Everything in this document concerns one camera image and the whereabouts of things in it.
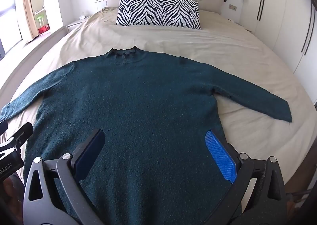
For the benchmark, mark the zebra print pillow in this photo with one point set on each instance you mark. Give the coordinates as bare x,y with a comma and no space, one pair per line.
158,11

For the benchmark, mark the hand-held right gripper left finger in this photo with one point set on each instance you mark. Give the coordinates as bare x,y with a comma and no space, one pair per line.
91,150

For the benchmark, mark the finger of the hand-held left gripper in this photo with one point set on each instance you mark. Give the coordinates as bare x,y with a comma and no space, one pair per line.
22,133

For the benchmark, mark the dark teal knit sweater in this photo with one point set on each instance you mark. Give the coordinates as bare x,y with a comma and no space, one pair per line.
148,103

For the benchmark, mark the red box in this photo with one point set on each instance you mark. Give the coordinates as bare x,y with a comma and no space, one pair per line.
44,29

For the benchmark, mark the black framed window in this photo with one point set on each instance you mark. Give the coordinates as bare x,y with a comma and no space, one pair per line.
8,17

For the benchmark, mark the white nightstand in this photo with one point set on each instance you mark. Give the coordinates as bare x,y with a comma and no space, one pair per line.
74,25

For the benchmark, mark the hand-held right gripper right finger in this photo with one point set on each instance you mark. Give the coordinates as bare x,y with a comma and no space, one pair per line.
220,155

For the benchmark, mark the white wardrobe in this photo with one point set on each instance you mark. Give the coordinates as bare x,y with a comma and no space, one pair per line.
284,12

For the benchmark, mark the beige bed with headboard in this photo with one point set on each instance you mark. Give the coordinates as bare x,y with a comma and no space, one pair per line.
223,47

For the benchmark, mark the white wall shelf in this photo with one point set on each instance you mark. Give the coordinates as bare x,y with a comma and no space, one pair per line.
39,0

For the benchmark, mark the beige curtain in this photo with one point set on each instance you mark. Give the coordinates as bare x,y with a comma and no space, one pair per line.
24,4

